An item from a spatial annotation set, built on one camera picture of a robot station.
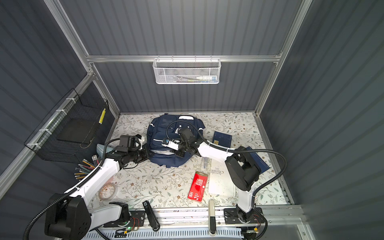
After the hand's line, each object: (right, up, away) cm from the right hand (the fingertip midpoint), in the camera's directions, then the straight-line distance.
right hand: (174, 147), depth 88 cm
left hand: (-11, -3, -4) cm, 12 cm away
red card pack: (+14, -24, -2) cm, 28 cm away
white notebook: (+27, -19, -4) cm, 34 cm away
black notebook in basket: (-45, +11, -15) cm, 49 cm away
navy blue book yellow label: (+31, +3, +14) cm, 35 cm away
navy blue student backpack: (-8, +12, +17) cm, 22 cm away
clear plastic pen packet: (+19, -11, +3) cm, 22 cm away
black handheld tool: (-9, -32, -15) cm, 37 cm away
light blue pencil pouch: (-48, -3, +5) cm, 48 cm away
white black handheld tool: (+21, -32, -17) cm, 42 cm away
